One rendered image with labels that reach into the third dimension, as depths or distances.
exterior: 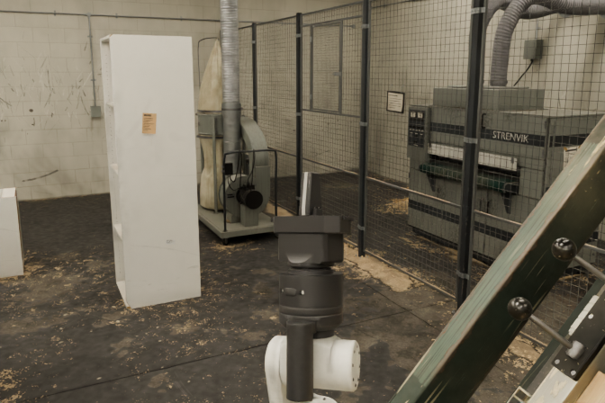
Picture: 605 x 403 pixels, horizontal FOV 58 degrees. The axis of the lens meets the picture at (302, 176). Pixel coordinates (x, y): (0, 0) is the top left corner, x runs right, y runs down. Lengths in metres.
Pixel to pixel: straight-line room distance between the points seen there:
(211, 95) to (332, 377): 5.74
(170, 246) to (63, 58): 4.68
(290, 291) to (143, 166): 3.52
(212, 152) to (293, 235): 5.60
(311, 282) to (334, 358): 0.10
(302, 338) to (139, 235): 3.65
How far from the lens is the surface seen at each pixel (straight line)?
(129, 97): 4.13
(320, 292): 0.72
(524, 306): 0.95
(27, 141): 8.53
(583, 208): 1.22
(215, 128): 6.34
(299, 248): 0.74
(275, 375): 0.77
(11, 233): 5.44
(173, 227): 4.34
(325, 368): 0.74
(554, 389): 1.00
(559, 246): 0.96
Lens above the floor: 1.78
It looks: 11 degrees down
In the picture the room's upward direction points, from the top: straight up
